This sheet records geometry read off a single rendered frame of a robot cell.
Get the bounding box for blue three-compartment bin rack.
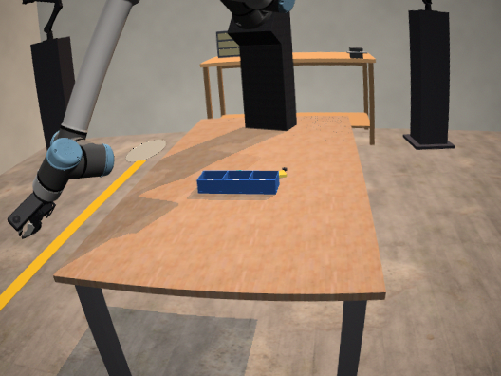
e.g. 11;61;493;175
196;171;280;195

